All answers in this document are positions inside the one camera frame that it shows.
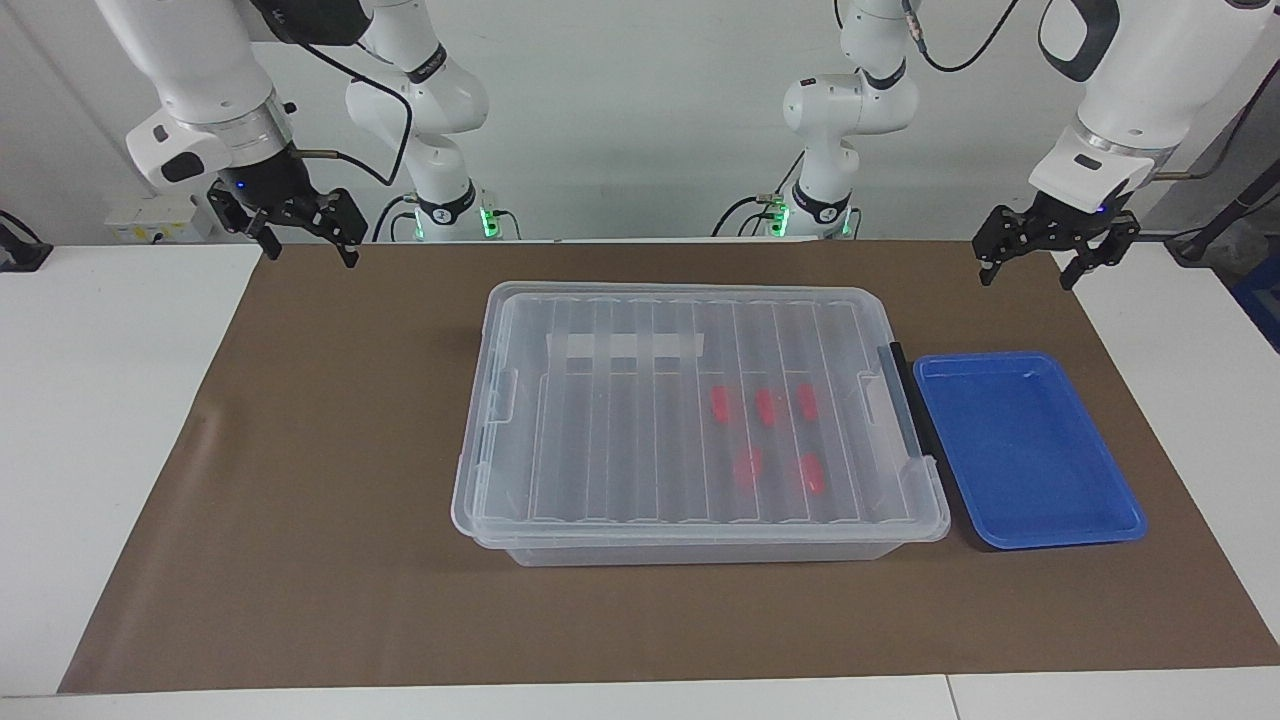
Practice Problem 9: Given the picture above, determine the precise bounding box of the white power strip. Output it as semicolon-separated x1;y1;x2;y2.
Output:
105;195;206;243

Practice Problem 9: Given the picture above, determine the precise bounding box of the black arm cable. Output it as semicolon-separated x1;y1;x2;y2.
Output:
250;0;414;188
900;0;1280;183

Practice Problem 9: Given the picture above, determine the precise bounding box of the clear ribbed plastic lid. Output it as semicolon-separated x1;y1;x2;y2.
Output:
450;282;951;549

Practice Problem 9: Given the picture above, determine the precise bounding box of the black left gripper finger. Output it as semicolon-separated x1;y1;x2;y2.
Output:
1060;212;1141;291
972;205;1051;288

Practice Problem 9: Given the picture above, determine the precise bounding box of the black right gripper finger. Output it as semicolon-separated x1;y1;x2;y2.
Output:
208;186;283;261
300;188;367;269

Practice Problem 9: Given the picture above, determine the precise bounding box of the brown table mat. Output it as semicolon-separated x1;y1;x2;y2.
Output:
58;238;1280;694

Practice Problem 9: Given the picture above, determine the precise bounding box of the blue plastic tray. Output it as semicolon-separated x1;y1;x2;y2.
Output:
912;350;1148;551

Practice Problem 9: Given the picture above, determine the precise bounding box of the blue bin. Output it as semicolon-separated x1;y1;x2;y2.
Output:
1232;250;1280;351

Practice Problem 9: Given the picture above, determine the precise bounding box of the clear plastic storage box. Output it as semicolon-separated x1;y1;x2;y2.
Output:
452;283;951;568

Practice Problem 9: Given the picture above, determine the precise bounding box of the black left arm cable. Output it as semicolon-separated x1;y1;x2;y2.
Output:
900;0;1280;183

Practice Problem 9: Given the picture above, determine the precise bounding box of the black clamp mount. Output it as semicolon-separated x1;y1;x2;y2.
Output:
0;210;53;273

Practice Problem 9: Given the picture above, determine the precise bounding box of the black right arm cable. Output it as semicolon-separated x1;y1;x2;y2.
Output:
250;0;414;188

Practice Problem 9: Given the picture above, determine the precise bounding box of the black stand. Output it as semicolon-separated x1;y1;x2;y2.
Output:
1165;160;1280;263

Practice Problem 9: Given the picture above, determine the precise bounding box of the black base cable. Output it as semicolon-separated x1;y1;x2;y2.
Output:
372;193;421;243
712;150;806;239

